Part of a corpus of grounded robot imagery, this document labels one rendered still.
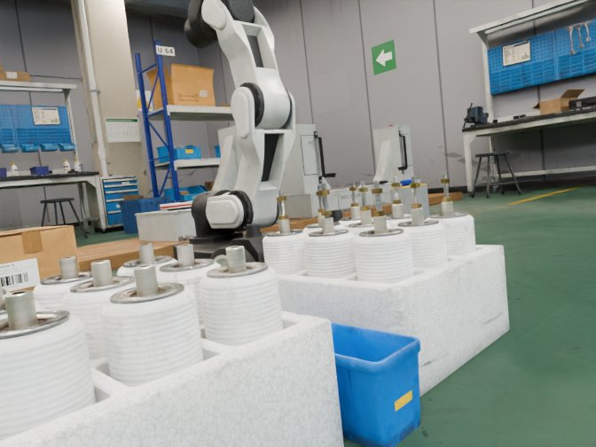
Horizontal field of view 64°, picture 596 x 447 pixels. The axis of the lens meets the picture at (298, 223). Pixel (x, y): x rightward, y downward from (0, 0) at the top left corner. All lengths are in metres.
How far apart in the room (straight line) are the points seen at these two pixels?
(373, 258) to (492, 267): 0.31
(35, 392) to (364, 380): 0.37
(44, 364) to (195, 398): 0.14
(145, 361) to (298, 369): 0.17
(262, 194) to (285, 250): 0.66
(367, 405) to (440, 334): 0.23
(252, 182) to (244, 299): 1.03
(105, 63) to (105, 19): 0.62
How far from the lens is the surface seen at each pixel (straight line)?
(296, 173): 3.70
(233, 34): 1.59
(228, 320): 0.56
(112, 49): 7.63
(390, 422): 0.66
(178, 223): 2.94
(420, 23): 7.01
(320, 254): 0.85
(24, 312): 0.48
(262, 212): 1.59
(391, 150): 4.70
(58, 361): 0.46
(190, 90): 6.31
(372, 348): 0.74
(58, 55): 9.77
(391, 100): 7.13
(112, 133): 7.30
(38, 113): 6.88
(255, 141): 1.49
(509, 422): 0.75
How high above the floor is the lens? 0.35
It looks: 5 degrees down
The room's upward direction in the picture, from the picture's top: 6 degrees counter-clockwise
